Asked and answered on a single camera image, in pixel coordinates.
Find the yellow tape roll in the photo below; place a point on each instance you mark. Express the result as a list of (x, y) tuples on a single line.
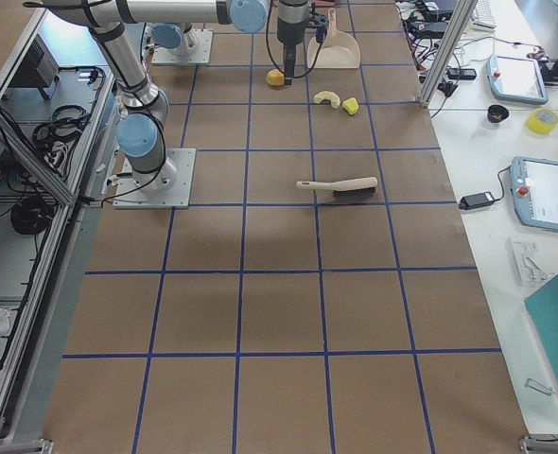
[(542, 121)]

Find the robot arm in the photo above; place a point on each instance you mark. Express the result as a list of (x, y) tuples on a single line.
[(177, 38), (145, 102)]

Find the curved melon rind piece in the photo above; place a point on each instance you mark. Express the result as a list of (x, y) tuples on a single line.
[(327, 97)]

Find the blue teach pendant near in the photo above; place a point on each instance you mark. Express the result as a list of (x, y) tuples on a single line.
[(535, 192)]

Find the yellow green sponge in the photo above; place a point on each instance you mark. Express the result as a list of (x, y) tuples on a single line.
[(350, 105)]

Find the black power adapter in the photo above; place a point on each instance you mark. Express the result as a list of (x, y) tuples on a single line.
[(476, 201)]

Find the orange potato-like object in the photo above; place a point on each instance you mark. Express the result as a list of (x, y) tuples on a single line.
[(275, 78)]

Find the blue teach pendant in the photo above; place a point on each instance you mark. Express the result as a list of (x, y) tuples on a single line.
[(516, 79), (535, 192)]

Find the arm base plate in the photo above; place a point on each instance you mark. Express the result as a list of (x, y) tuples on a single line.
[(201, 55), (171, 188)]

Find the beige hand brush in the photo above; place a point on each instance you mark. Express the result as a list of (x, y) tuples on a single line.
[(343, 188)]

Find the blue teach pendant far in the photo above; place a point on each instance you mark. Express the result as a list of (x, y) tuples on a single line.
[(516, 79)]

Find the beige dustpan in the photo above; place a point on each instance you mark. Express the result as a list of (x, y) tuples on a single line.
[(339, 49)]

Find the aluminium frame post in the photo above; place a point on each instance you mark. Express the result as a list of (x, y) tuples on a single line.
[(454, 31)]

